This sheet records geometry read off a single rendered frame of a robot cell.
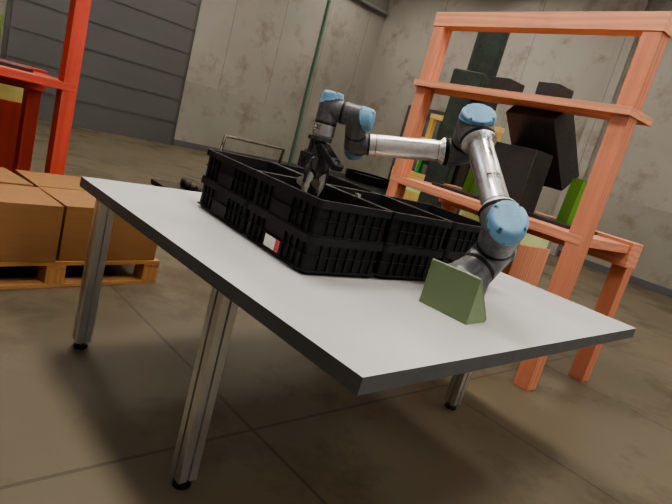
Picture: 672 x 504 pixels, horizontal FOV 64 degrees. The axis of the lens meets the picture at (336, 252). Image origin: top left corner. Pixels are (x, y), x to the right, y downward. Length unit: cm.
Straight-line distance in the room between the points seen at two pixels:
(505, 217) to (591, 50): 1005
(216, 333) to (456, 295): 69
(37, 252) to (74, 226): 21
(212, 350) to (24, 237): 159
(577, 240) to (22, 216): 281
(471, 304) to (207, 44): 1059
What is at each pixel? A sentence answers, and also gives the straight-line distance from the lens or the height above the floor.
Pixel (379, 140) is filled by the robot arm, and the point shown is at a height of 113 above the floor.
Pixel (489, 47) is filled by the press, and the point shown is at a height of 227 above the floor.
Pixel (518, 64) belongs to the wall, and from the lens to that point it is 1214.
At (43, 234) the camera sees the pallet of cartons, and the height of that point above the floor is 28.
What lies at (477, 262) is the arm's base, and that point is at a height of 87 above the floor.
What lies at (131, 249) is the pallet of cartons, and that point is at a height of 21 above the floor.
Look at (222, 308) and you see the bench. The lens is 151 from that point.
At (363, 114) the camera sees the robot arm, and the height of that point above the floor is 120.
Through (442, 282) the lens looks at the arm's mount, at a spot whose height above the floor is 78.
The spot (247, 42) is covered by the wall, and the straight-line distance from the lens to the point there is 1228.
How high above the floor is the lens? 112
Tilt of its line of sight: 12 degrees down
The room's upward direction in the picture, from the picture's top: 15 degrees clockwise
